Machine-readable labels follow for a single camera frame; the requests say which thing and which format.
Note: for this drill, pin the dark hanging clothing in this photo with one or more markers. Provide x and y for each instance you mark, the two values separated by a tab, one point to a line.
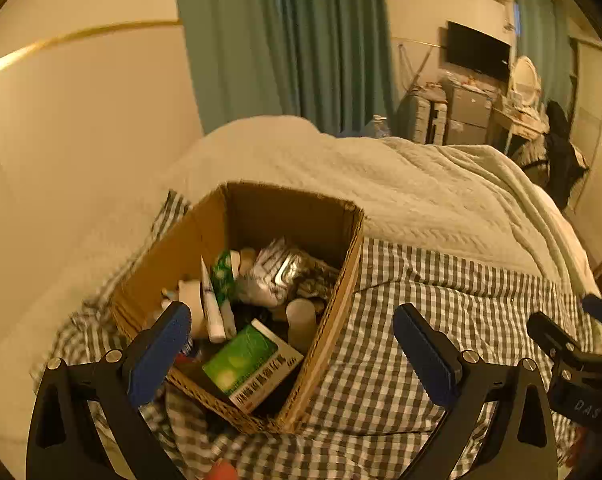
561	155

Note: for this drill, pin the white squeeze tube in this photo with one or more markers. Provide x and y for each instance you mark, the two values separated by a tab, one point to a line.
213	310

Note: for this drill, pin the black television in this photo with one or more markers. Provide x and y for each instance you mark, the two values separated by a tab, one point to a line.
476	52

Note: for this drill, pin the white wardrobe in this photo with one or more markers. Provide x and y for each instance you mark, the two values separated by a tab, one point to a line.
596	135

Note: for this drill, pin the green patterned packet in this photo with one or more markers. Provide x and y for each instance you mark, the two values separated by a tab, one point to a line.
223	275

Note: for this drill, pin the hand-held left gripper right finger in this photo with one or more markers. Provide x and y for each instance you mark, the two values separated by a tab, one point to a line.
423	350

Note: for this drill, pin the grey ribbed suitcase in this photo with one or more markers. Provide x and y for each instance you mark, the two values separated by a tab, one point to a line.
426	120

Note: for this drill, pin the grey checked blanket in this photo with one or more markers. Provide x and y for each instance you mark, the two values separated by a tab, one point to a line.
431	280

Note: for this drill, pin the brown cardboard box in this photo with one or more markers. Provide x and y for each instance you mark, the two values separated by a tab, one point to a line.
326	340

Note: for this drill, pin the white cylindrical bottle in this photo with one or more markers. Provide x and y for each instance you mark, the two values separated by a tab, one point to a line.
301	322

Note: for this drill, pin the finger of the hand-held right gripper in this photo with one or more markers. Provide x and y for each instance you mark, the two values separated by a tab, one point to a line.
598	307
546	327

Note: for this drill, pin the small red object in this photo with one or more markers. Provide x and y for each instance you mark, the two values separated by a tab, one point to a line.
222	471

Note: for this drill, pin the white dressing table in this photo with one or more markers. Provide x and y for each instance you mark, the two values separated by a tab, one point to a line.
518	119

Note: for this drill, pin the wide teal curtain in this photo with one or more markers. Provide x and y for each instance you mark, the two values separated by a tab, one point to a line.
291	35

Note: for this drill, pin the white knitted blanket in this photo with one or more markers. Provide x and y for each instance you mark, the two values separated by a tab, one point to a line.
431	185

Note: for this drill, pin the white oval mirror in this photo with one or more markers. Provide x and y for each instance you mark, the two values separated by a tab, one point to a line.
523	77

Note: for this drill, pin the silver foil packet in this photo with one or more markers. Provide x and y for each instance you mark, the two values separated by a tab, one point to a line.
281	275

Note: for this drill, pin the white bear shaped bottle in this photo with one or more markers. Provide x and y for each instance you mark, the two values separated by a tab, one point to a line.
191	305

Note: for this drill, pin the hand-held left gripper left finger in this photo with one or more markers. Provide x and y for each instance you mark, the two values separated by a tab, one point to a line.
163	340

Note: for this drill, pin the green white carton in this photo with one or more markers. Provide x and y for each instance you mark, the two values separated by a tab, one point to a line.
251	365

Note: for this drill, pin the grey drawer cabinet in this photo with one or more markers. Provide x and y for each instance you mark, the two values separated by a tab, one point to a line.
468	115

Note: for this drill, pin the narrow teal curtain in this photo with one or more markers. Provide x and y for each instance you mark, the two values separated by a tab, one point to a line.
536	25

